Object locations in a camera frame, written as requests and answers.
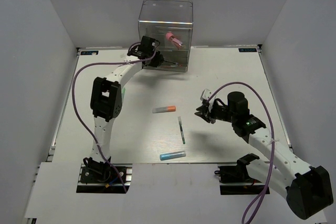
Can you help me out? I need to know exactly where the clear acrylic drawer organizer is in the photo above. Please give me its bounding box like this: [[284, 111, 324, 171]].
[[138, 0, 193, 72]]

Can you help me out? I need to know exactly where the blue capped highlighter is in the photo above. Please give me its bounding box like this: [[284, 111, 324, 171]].
[[160, 151, 186, 161]]

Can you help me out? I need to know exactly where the green pen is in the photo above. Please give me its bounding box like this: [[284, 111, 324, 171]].
[[177, 116, 185, 145]]

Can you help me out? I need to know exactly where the orange capped highlighter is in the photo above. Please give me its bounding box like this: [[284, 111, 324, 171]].
[[152, 105, 176, 113]]

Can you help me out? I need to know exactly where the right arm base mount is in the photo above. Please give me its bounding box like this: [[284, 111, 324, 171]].
[[214, 154, 264, 195]]

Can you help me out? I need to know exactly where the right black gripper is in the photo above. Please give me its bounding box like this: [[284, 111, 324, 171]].
[[195, 101, 237, 124]]

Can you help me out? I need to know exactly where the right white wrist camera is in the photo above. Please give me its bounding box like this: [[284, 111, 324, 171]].
[[200, 89, 212, 101]]

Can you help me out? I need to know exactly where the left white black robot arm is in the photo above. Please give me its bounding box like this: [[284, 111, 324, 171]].
[[84, 36, 164, 182]]

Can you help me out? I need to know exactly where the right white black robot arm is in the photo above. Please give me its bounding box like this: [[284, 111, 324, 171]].
[[195, 89, 334, 220]]

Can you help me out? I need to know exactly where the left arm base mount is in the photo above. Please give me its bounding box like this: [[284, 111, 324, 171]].
[[76, 157, 132, 194]]

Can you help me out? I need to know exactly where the pink capped marker tube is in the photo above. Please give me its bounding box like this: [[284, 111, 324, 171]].
[[165, 31, 183, 49]]

